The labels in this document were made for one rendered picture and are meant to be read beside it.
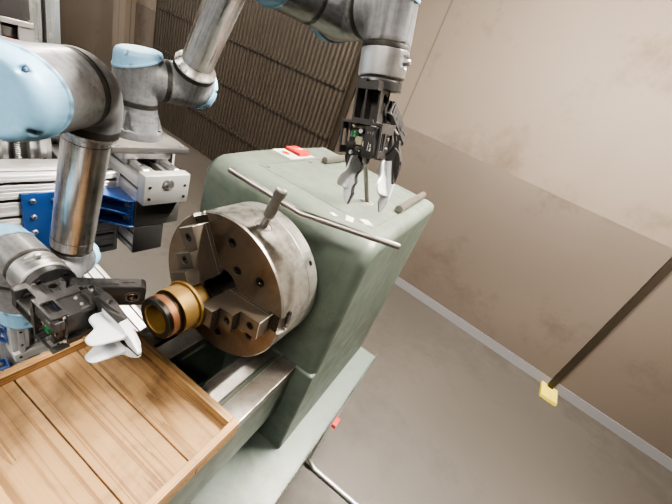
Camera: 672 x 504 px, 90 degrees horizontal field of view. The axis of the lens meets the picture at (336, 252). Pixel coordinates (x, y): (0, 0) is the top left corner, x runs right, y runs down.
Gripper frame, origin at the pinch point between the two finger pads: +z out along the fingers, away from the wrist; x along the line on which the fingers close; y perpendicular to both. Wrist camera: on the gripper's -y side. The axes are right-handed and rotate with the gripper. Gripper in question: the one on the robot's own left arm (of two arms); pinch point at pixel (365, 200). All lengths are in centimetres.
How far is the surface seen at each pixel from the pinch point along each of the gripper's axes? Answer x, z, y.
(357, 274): 0.1, 16.2, -2.0
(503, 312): 47, 115, -221
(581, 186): 65, 9, -223
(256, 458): -18, 78, 5
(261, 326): -9.3, 22.9, 17.2
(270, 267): -10.5, 12.5, 14.0
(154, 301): -22.5, 17.7, 28.4
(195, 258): -23.7, 13.4, 19.1
